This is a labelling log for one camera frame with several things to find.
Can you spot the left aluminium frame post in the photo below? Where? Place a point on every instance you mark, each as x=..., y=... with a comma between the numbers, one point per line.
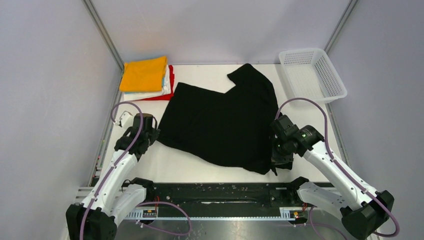
x=92, y=11

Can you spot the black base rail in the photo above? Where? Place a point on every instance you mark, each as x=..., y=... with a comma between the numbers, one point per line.
x=188, y=195

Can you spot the right aluminium frame post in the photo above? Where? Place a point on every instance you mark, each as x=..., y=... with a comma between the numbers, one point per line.
x=340, y=25

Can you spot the folded red t shirt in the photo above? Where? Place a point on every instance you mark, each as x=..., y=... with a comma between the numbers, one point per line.
x=168, y=88

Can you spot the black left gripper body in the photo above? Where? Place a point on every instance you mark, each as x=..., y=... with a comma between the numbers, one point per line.
x=152, y=136

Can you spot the folded orange t shirt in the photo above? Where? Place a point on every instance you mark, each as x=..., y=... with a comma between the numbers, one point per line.
x=144, y=75

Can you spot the aluminium frame post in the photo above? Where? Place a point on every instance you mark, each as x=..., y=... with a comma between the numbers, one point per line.
x=92, y=11
x=340, y=25

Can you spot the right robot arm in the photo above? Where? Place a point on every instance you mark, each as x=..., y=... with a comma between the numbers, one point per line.
x=360, y=207

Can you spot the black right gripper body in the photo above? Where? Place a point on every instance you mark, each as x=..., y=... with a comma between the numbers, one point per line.
x=280, y=152

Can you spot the black t shirt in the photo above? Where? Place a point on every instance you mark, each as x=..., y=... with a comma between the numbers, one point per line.
x=230, y=129

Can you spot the folded white t shirt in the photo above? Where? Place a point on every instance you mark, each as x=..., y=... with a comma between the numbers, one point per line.
x=134, y=96

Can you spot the right controller box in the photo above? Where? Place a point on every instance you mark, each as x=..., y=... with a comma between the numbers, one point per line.
x=296, y=214

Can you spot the slotted cable duct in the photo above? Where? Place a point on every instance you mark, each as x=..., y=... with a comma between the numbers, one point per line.
x=217, y=213

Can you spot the white plastic basket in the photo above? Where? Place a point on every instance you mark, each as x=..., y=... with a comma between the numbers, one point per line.
x=309, y=73

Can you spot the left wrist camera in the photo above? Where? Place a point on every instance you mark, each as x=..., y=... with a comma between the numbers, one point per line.
x=125, y=120

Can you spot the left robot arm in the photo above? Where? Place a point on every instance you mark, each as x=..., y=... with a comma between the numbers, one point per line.
x=100, y=213

